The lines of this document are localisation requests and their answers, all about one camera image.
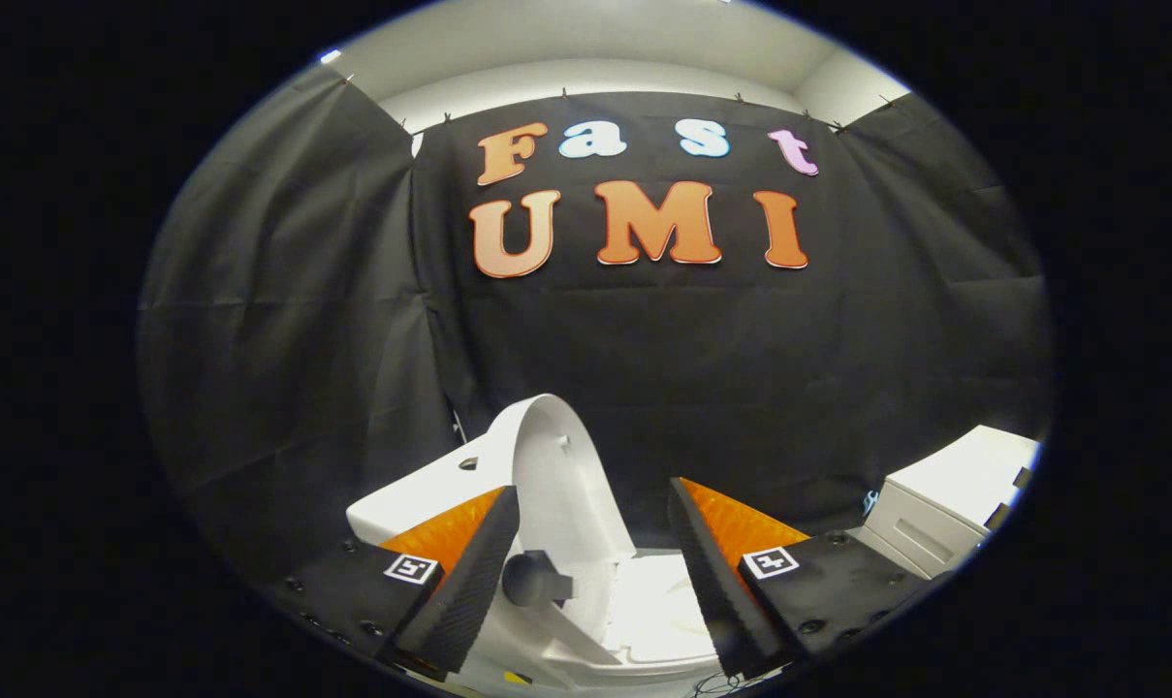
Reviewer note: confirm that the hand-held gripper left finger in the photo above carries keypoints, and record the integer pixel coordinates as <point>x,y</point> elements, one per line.
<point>474,582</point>

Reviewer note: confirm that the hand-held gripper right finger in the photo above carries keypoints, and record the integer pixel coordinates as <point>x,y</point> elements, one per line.
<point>712,582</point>

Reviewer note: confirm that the white toilet bowl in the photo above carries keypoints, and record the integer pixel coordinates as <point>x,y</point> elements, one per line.
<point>658,601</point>

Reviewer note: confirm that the black backdrop cloth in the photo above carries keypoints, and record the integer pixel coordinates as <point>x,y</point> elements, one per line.
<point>644,339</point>

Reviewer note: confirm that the white drawer cabinet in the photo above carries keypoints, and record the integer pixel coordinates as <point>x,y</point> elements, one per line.
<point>964,475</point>

